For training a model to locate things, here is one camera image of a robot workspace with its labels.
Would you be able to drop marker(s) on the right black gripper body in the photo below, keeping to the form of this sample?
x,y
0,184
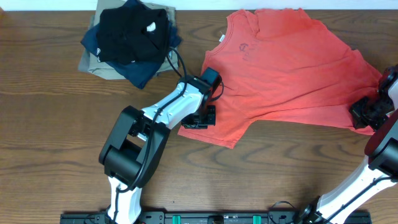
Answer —
x,y
373,112

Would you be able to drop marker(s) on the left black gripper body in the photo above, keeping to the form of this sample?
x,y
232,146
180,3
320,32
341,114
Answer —
x,y
201,121

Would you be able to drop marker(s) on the red t-shirt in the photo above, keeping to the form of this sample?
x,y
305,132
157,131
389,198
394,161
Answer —
x,y
282,65

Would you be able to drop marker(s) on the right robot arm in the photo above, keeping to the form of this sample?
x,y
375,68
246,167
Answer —
x,y
378,169

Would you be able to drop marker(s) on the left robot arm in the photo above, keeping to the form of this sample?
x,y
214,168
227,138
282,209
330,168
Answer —
x,y
136,143

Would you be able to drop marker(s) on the black folded garment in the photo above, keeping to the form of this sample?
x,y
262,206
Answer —
x,y
133,34

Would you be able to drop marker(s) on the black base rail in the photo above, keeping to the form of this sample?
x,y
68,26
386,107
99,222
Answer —
x,y
187,218

